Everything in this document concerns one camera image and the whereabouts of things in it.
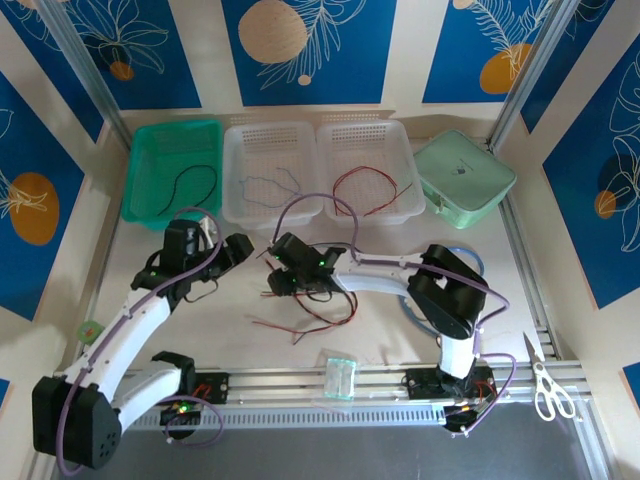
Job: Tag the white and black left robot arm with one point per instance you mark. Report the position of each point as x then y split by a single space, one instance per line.
135 325

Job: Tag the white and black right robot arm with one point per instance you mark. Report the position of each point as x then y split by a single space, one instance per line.
380 280

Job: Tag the green perforated plastic basket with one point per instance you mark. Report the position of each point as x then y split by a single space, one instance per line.
150 165

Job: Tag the white perforated plastic basket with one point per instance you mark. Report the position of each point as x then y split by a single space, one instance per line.
270 150
370 145

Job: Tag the clear plastic box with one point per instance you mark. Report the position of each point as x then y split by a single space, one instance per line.
340 377

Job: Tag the blue stethoscope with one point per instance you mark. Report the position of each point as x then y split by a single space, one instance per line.
406 311

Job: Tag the light green zipper pouch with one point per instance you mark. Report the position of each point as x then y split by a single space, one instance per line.
465 190

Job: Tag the aluminium extrusion rail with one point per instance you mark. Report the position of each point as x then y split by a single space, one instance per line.
280 385

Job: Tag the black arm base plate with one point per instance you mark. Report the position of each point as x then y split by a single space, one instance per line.
420 385
215 387

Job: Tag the aluminium frame post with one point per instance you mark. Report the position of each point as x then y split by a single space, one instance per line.
537 60
80 55

